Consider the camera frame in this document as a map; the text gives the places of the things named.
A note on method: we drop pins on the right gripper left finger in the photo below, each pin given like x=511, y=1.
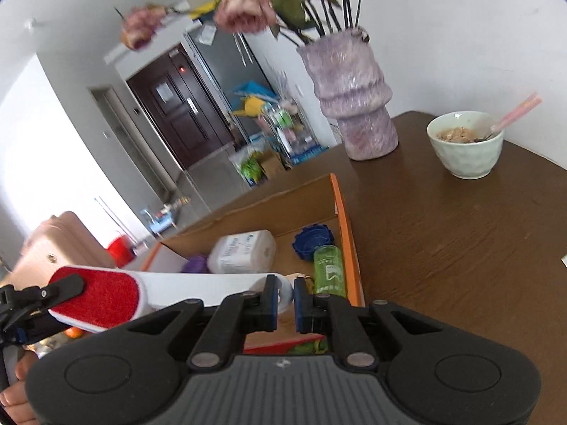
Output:
x=233, y=320

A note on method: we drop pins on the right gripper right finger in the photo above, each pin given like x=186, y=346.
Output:
x=333, y=317

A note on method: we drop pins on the green spray bottle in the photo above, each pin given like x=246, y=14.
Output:
x=329, y=278

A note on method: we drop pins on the blue plastic lid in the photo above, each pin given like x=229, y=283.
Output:
x=311, y=238

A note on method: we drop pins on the purple plastic lid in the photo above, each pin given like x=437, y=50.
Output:
x=196, y=264

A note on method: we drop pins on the white red lint brush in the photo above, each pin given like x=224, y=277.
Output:
x=95, y=300

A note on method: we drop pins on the clear plastic swab container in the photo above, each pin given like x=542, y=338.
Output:
x=246, y=252

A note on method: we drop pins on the person's left hand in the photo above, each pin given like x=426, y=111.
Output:
x=14, y=399

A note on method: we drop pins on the orange fruit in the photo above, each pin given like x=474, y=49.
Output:
x=74, y=333

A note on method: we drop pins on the pink suitcase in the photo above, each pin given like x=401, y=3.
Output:
x=60, y=241

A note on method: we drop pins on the red cardboard box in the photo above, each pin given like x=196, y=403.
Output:
x=284, y=214

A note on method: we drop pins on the brown cardboard box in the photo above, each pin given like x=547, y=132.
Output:
x=271, y=165

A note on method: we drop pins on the pale green bowl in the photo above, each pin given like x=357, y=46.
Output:
x=456, y=140

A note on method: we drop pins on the yellow watering can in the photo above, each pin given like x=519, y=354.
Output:
x=251, y=106

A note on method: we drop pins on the purple ceramic vase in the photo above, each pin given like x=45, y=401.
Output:
x=351, y=89

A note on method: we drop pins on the dark front door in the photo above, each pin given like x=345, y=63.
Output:
x=184, y=112

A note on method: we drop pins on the grey refrigerator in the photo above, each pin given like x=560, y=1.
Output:
x=232, y=70

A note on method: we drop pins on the pink spoon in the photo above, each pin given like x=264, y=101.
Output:
x=522, y=110

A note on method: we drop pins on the dried pink roses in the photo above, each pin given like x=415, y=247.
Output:
x=300, y=21

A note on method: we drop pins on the wire storage rack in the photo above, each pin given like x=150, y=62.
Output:
x=295, y=139

